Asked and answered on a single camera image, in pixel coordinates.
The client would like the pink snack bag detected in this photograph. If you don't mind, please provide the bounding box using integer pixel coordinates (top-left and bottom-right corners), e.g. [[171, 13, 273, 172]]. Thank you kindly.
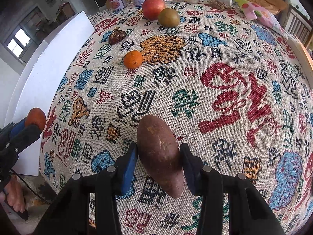
[[233, 0, 289, 38]]

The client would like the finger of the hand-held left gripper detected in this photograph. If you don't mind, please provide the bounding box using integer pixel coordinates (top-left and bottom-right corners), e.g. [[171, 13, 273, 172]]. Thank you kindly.
[[0, 125, 42, 167], [0, 118, 32, 141]]

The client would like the black cable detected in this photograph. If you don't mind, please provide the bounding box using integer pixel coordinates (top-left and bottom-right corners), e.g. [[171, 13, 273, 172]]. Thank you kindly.
[[11, 173, 52, 205]]

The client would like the printed woven tablecloth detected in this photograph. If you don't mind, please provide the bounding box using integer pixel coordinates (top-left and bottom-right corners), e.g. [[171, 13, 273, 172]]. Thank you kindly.
[[39, 0, 313, 235]]

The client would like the small window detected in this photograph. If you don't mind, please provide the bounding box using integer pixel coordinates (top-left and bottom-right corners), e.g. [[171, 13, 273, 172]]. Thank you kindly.
[[4, 6, 46, 59]]

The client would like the brown dried snack pile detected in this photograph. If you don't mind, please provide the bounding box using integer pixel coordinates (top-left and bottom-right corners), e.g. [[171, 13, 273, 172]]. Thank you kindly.
[[204, 0, 233, 10]]

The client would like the small orange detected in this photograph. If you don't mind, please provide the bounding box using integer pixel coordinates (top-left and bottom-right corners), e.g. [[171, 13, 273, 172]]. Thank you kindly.
[[123, 50, 143, 69]]

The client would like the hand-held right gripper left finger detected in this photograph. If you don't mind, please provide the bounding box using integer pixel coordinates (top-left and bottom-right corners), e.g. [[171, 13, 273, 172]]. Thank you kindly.
[[37, 142, 139, 235]]

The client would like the green-brown round fruit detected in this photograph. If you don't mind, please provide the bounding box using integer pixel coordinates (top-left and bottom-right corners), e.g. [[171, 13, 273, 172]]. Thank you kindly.
[[157, 8, 181, 28]]

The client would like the dark wooden chair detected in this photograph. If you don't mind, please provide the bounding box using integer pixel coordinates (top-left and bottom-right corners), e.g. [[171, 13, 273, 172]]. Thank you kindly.
[[281, 4, 313, 52]]

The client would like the plump purple sweet potato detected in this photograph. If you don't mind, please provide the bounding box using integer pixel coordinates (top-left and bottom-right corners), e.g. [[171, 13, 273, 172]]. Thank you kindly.
[[136, 115, 184, 199]]

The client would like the white cardboard box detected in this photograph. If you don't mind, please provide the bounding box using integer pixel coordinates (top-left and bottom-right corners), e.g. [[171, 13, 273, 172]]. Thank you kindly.
[[4, 10, 96, 177]]

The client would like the person's left hand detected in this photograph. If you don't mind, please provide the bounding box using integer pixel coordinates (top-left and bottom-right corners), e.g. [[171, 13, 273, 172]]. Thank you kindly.
[[0, 180, 26, 213]]

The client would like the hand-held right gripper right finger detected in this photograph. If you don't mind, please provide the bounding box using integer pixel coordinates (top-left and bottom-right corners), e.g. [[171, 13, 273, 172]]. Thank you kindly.
[[180, 142, 286, 235]]

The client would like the red apple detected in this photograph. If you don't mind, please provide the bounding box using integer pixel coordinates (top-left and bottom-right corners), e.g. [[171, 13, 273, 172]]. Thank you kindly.
[[142, 0, 165, 20]]

